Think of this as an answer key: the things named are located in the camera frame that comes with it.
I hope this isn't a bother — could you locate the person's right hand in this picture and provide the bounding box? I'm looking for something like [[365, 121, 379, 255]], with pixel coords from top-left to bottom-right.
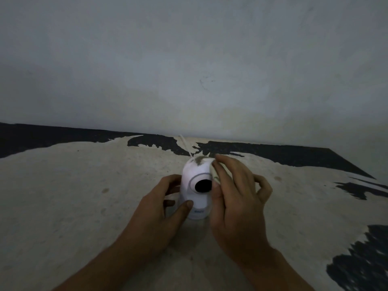
[[210, 154, 273, 266]]

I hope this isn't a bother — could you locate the person's left hand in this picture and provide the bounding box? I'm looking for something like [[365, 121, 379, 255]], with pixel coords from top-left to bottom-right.
[[121, 174, 194, 258]]

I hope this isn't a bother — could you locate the white dome security camera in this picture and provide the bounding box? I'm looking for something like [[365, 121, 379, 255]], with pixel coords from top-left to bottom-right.
[[180, 156, 216, 221]]

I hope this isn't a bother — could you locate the person's left forearm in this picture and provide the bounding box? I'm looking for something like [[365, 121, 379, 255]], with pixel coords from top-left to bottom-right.
[[52, 236, 146, 291]]

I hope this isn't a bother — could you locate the person's right forearm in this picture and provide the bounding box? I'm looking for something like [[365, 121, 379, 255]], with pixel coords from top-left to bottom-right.
[[239, 248, 316, 291]]

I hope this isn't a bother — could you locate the white power cable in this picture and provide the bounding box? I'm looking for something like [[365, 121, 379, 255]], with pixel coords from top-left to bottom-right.
[[178, 135, 194, 158]]

